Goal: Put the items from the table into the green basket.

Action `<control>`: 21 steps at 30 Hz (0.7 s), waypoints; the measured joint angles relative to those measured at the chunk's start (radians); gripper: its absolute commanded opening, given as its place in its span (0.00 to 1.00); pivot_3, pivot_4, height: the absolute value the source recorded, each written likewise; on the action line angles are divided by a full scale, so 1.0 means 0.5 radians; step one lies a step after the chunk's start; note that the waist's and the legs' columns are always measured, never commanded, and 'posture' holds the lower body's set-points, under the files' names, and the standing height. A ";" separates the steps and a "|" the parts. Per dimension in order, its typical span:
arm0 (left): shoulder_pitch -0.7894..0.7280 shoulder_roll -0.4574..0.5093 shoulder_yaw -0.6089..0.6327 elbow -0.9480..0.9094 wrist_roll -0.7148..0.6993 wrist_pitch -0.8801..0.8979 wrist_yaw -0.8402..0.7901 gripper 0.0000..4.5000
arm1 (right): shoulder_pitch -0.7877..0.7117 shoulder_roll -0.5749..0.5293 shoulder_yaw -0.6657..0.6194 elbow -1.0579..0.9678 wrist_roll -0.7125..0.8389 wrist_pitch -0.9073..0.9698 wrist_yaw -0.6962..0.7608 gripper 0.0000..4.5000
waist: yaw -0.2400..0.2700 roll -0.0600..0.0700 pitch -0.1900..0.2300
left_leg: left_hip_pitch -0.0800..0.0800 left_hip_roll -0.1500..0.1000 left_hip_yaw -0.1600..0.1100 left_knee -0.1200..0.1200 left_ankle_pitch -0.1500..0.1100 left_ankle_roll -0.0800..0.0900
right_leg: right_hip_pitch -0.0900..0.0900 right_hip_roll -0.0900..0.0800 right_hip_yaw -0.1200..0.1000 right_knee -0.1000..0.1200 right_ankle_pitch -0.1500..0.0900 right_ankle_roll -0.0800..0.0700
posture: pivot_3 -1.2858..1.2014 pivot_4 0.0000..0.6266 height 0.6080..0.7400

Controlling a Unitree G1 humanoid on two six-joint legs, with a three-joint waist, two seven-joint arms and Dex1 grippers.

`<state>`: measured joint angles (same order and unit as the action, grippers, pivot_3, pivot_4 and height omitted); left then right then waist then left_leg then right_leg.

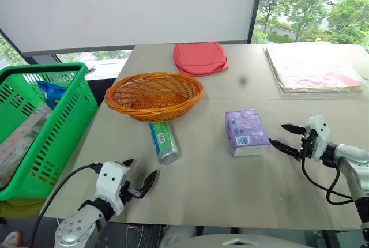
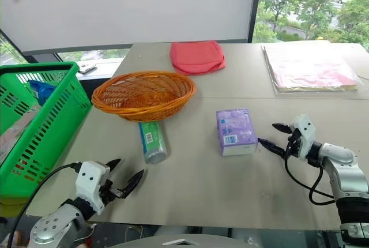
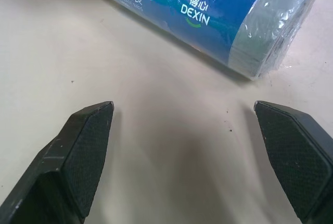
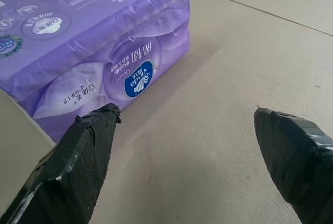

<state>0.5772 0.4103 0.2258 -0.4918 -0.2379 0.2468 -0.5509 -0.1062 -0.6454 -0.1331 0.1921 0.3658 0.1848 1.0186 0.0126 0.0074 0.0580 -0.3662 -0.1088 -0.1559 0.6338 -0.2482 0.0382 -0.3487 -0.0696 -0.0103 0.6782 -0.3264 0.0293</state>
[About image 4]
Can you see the purple tissue pack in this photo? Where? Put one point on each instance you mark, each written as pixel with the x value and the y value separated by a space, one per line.
pixel 86 41

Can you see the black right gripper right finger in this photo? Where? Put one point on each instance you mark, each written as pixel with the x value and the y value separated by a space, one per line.
pixel 296 156

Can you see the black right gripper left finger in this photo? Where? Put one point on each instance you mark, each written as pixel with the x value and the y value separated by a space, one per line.
pixel 70 172

